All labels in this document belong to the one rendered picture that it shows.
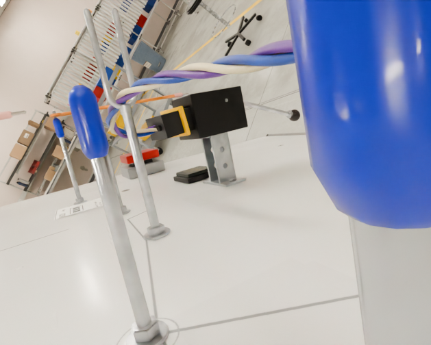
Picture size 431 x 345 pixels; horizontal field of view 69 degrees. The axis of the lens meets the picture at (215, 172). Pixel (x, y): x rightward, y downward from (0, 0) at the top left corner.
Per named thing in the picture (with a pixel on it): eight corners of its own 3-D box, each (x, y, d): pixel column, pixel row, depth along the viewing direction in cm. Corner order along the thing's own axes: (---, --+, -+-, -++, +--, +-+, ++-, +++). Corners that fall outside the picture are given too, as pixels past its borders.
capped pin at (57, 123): (90, 200, 37) (63, 108, 35) (78, 205, 36) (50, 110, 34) (82, 200, 38) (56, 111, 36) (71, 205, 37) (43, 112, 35)
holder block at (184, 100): (248, 126, 31) (240, 85, 30) (199, 139, 28) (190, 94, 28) (225, 129, 35) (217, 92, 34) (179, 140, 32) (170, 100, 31)
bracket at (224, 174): (246, 180, 31) (236, 129, 30) (226, 187, 30) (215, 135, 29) (220, 176, 35) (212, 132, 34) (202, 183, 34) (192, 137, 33)
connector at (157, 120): (209, 124, 29) (203, 103, 29) (165, 139, 27) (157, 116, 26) (191, 126, 32) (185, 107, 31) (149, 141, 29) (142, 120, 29)
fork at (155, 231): (165, 226, 22) (113, 14, 20) (176, 232, 21) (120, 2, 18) (138, 237, 21) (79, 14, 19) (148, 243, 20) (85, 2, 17)
